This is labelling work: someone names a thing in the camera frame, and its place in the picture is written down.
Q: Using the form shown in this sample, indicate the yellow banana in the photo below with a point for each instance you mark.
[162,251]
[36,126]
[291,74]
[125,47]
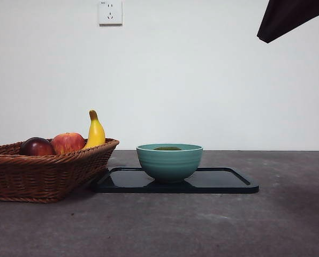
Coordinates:
[96,131]

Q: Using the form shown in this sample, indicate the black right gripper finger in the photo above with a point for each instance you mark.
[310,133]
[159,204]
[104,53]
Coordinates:
[290,16]

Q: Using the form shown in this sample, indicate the black tray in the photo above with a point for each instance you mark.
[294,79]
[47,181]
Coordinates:
[223,182]

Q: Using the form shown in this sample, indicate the white wall socket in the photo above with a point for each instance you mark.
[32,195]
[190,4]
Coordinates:
[110,16]

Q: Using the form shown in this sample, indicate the red and yellow apple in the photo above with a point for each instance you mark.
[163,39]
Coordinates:
[68,143]

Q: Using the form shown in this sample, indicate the dark red plum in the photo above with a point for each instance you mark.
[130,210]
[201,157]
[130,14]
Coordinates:
[37,147]

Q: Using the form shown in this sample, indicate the brown wicker basket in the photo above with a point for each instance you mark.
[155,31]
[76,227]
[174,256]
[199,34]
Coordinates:
[41,176]

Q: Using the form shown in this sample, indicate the green avocado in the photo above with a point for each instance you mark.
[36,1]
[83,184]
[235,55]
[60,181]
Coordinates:
[166,148]

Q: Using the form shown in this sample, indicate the teal bowl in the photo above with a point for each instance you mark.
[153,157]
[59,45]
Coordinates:
[170,166]

